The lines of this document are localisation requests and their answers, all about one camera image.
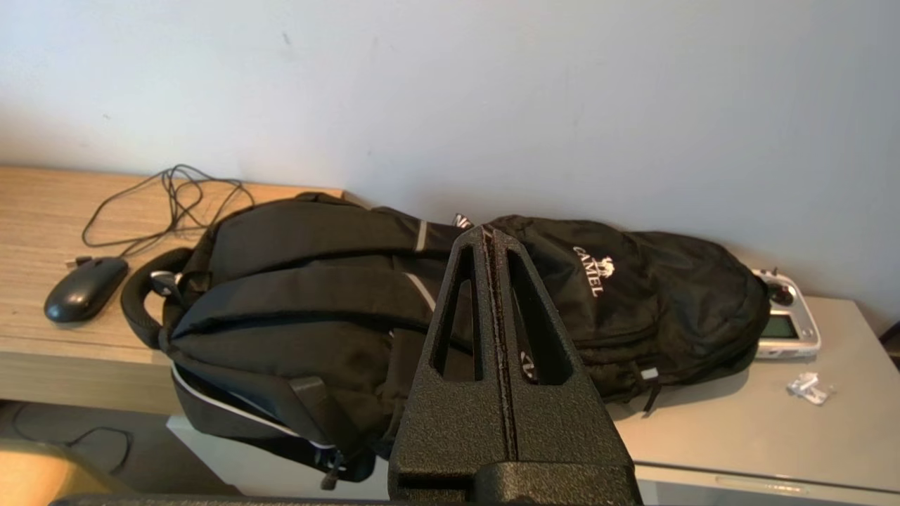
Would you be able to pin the white remote controller with screen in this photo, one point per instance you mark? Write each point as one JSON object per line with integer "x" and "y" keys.
{"x": 791, "y": 330}

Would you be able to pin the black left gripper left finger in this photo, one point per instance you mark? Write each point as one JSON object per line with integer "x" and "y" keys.
{"x": 457, "y": 422}

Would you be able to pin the black backpack with grey stripes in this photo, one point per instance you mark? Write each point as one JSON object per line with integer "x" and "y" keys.
{"x": 295, "y": 316}

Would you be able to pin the crumpled clear plastic scrap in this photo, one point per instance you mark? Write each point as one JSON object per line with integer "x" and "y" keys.
{"x": 808, "y": 388}

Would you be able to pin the light wooden desk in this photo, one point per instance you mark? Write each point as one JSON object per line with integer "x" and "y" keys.
{"x": 42, "y": 211}

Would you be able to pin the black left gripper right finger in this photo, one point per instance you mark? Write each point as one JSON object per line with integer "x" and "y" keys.
{"x": 562, "y": 422}

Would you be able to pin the tan rounded object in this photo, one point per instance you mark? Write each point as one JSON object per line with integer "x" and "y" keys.
{"x": 42, "y": 478}

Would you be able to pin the black Camel logo backpack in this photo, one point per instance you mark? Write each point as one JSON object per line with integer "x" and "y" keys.
{"x": 668, "y": 316}

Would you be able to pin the black computer mouse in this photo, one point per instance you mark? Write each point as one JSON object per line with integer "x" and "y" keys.
{"x": 84, "y": 289}

